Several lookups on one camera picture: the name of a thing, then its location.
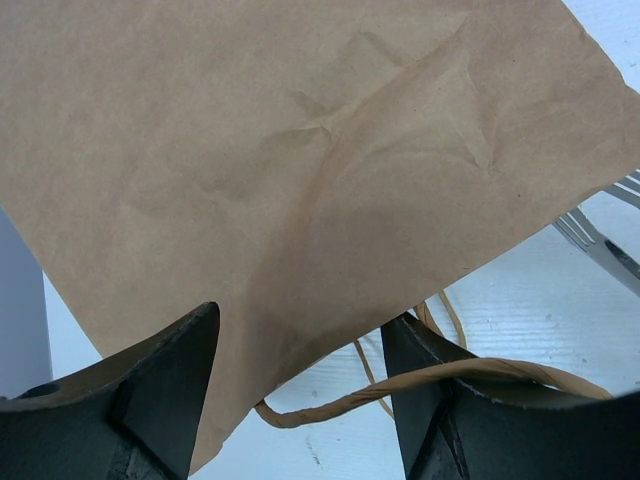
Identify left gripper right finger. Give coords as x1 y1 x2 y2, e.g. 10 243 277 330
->
380 312 640 480

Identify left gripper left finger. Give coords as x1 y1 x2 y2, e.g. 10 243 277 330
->
1 302 220 479

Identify metal tongs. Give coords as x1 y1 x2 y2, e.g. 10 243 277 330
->
552 169 639 296

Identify brown paper bag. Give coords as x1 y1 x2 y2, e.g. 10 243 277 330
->
1 1 639 470

